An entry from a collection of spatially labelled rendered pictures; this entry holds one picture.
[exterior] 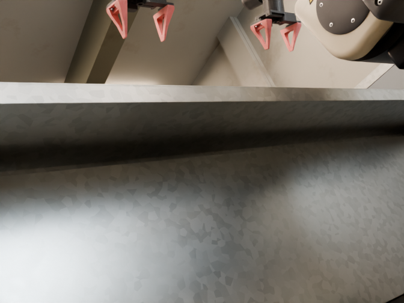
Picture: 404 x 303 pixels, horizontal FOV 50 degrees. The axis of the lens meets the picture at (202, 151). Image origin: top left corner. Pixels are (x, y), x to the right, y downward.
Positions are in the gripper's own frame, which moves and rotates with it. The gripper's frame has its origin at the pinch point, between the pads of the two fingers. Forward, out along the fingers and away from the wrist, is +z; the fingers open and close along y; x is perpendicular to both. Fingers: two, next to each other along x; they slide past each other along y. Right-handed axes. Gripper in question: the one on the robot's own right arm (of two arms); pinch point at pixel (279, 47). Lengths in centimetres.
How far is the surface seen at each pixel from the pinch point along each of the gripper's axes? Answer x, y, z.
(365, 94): 33.1, 12.7, 20.4
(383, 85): -11, -67, 8
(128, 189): 22, 62, 33
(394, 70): -5, -67, 3
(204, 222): 25, 51, 40
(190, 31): -303, -191, -121
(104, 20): -262, -70, -107
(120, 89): 33, 67, 20
